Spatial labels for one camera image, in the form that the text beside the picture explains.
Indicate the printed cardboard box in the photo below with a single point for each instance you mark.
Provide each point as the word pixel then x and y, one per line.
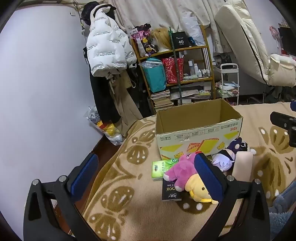
pixel 185 139

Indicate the teal bag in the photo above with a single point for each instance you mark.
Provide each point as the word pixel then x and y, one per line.
pixel 153 74

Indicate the white mattress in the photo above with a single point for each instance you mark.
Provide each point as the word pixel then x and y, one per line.
pixel 238 30

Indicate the black tissue pack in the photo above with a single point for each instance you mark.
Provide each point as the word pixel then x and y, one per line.
pixel 170 191

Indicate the black box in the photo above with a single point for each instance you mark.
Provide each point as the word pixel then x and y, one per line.
pixel 180 40

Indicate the yellow plush toy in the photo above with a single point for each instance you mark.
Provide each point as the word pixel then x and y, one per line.
pixel 198 191

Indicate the purple printed bag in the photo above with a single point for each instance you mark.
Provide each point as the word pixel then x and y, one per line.
pixel 142 39

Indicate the purple-haired plush doll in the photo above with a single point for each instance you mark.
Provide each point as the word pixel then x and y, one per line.
pixel 223 160

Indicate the stack of papers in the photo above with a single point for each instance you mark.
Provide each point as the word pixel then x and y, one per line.
pixel 192 93

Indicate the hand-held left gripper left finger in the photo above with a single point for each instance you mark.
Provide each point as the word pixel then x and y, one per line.
pixel 85 176

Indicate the group of toiletry bottles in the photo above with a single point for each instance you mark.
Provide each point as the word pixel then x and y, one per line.
pixel 196 69

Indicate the white trolley cart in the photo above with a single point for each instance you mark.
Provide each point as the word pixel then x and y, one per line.
pixel 229 66

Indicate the white puffer jacket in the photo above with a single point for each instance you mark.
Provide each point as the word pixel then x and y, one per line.
pixel 106 46

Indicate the blond wig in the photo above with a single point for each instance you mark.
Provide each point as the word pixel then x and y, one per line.
pixel 161 38

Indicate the beige trousers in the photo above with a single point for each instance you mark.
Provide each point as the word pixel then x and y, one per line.
pixel 122 102

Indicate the stack of books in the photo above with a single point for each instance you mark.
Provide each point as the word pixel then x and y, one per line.
pixel 161 99

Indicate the green tissue pack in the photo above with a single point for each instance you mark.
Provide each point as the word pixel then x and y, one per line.
pixel 159 168

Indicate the clear plastic bag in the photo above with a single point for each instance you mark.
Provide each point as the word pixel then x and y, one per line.
pixel 193 27

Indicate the cream curtain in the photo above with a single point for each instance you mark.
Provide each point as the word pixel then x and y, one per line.
pixel 166 14

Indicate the cream cushion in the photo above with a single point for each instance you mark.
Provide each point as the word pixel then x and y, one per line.
pixel 282 69

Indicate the green pole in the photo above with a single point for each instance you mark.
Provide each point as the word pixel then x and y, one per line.
pixel 177 69

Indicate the red patterned bag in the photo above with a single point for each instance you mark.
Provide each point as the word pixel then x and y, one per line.
pixel 172 71

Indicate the yellow wooden shelf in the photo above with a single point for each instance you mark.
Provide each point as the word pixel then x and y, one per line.
pixel 185 49

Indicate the black hanging garment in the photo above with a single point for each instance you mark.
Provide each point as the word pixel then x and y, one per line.
pixel 101 99

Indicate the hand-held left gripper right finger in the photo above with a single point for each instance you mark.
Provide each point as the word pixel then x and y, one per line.
pixel 207 177

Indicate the beige patterned blanket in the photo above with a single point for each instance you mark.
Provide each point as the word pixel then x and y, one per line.
pixel 138 204

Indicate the plastic bag of toys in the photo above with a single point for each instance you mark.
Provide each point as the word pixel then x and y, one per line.
pixel 108 129

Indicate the pink desk fan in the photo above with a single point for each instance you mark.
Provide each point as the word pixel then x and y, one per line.
pixel 275 34

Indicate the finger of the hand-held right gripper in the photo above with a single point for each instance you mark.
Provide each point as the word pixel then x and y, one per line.
pixel 282 120

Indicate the blue fleece garment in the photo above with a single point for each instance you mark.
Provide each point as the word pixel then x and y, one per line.
pixel 284 208

